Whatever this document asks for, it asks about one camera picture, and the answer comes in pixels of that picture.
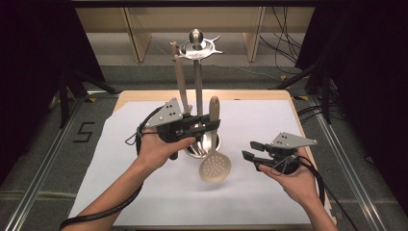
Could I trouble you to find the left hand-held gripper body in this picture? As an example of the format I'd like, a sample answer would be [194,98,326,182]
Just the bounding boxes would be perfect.
[143,97,193,143]

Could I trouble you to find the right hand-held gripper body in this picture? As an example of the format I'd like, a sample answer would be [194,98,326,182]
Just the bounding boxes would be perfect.
[263,132,319,176]

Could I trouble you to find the steel utensil rack stand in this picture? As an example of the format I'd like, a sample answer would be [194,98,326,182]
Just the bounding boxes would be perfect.
[177,28,224,160]

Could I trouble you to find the beige perforated skimmer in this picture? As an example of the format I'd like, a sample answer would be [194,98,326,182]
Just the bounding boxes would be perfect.
[198,95,233,185]

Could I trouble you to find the beige solid spoon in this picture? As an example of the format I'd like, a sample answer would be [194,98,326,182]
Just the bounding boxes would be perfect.
[173,54,194,117]

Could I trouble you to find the person's right hand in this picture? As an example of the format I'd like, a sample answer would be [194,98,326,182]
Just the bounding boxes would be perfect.
[259,147,319,206]

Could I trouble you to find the person's left hand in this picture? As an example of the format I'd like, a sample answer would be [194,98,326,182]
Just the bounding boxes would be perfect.
[136,131,196,176]

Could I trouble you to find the wooden table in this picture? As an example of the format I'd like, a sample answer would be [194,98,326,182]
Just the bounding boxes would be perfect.
[65,90,338,230]

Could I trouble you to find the white cloth mat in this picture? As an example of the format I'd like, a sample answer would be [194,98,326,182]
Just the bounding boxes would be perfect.
[65,99,335,227]

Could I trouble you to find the black metal stand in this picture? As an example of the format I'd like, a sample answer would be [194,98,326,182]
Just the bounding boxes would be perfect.
[268,61,344,125]

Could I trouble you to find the wooden shelf unit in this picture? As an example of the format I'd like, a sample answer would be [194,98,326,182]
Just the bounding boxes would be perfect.
[75,7,316,64]

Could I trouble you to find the black tripod stand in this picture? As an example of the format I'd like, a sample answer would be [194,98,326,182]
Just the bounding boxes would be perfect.
[57,66,120,130]

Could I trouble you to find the black curtain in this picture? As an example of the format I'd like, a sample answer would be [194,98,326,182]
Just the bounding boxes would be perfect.
[0,0,106,188]
[293,0,408,207]

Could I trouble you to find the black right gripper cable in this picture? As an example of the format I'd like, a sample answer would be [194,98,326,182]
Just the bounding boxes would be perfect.
[268,153,359,231]

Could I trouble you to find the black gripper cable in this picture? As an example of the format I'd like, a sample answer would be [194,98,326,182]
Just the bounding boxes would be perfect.
[59,106,163,231]
[268,153,359,231]

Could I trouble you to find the black floor cables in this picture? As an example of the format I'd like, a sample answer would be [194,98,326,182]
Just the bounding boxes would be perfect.
[296,101,325,125]

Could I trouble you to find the aluminium rail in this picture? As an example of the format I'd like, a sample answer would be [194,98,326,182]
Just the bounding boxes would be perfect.
[308,95,390,231]
[3,90,91,231]

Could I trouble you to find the bundle of black cables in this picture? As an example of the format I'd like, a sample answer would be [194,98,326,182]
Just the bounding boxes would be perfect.
[259,7,306,65]

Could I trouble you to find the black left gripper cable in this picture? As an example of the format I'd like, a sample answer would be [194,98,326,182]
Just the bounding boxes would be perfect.
[59,106,163,231]

